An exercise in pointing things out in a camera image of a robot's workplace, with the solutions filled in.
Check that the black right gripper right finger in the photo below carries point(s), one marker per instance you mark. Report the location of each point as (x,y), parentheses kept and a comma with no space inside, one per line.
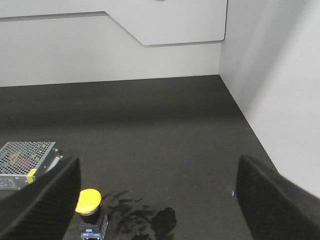
(275,208)

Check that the right mesh power supply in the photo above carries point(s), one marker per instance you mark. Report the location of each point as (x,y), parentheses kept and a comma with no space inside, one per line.
(22,162)

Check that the yellow mushroom push button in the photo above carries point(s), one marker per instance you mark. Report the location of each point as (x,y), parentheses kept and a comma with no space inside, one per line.
(93,216)

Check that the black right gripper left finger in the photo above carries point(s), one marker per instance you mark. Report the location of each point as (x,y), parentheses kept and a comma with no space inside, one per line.
(43,209)

